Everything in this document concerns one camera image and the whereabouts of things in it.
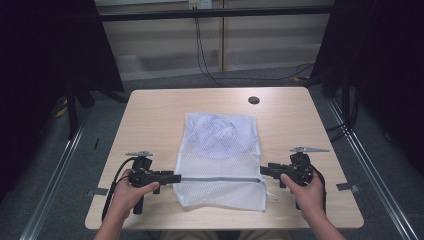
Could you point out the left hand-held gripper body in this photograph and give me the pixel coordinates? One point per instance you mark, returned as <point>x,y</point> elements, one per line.
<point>141,173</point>

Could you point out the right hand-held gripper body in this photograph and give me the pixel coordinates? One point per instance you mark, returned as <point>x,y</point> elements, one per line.
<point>300,168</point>

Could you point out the white mesh laundry bag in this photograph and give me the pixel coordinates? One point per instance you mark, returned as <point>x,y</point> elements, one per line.
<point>220,163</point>

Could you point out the person's left hand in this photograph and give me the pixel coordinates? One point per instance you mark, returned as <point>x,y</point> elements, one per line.
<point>123,200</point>

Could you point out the person's right hand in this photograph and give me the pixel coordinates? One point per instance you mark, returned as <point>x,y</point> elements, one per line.
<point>310,200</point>

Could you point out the grey tape strip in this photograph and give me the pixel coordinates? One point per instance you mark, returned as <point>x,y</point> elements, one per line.
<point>97,192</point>
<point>347,187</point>

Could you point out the white cloth inside bag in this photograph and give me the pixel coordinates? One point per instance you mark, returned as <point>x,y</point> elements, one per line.
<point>218,131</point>

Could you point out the black metal stand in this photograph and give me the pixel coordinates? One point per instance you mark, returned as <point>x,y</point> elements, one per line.
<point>72,113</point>

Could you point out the yellow floor item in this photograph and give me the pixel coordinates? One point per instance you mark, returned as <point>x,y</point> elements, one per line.
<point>60,111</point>

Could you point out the black curtain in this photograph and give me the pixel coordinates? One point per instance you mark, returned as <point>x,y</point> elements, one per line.
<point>386,66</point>
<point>40,66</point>

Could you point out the metal floor rail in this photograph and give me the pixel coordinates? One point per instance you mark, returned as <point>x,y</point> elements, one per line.
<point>376,186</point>
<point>50,190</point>

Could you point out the black horizontal frame bar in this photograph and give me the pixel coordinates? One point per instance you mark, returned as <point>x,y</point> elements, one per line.
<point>213,13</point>

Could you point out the white wall power outlet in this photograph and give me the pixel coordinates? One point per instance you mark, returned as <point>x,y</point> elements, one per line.
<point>200,3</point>

